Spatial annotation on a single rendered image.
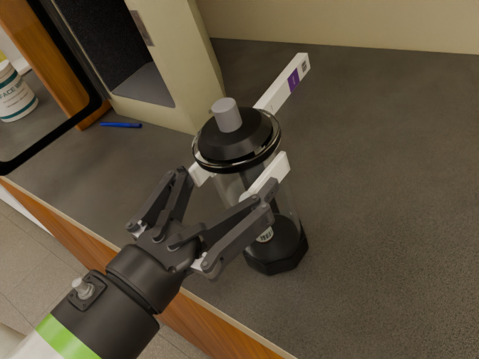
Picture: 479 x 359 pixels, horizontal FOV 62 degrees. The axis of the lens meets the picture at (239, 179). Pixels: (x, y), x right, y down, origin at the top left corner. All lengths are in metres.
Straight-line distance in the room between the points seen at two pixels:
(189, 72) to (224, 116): 0.42
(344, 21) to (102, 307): 0.88
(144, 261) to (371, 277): 0.32
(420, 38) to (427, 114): 0.26
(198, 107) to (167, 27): 0.18
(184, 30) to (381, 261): 0.56
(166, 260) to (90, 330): 0.10
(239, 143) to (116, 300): 0.20
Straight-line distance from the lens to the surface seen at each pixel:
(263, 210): 0.42
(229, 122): 0.45
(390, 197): 0.67
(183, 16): 0.85
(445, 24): 0.99
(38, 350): 0.40
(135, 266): 0.41
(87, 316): 0.40
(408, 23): 1.02
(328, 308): 0.57
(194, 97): 0.88
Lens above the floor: 1.45
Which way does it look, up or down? 42 degrees down
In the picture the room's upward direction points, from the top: 23 degrees counter-clockwise
